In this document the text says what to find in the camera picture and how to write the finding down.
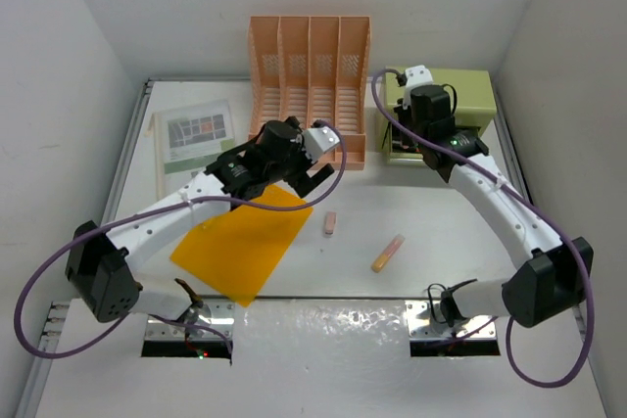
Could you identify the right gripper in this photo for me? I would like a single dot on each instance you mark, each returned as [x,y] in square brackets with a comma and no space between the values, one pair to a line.
[401,111]

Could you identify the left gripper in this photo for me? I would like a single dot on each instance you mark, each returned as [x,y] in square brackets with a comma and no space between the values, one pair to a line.
[300,180]

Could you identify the green metal drawer box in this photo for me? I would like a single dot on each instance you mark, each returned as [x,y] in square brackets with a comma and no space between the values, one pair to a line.
[476,108]

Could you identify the pink eraser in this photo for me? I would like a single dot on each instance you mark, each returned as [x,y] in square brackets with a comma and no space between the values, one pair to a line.
[330,221]

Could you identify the orange plastic clipboard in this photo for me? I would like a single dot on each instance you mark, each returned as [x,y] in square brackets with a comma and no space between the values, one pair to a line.
[235,253]

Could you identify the yellow pink highlighter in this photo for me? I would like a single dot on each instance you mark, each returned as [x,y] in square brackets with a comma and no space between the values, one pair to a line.
[383,259]

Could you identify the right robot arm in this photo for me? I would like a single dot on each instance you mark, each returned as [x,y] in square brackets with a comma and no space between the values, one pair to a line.
[548,277]

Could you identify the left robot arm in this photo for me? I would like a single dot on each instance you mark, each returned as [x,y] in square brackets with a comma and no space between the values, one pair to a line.
[105,261]

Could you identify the clear mesh document pouch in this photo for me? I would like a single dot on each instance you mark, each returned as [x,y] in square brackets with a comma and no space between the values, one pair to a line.
[188,139]

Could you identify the pink plastic file organizer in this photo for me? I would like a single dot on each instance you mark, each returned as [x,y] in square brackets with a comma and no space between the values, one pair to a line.
[311,68]

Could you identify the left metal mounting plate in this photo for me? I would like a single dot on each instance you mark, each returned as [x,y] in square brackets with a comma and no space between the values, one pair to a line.
[207,323]

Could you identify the metal mounting plate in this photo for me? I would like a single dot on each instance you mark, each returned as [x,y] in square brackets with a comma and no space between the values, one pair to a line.
[207,323]
[423,328]

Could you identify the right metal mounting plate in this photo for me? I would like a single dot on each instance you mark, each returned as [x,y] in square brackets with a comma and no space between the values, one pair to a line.
[423,328]

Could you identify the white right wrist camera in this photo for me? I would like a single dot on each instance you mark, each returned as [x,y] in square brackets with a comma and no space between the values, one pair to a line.
[416,76]

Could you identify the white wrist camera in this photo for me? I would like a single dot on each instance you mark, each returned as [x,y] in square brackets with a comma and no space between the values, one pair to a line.
[416,76]
[319,141]

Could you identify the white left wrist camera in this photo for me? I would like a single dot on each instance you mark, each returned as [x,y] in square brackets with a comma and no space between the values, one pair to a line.
[319,141]

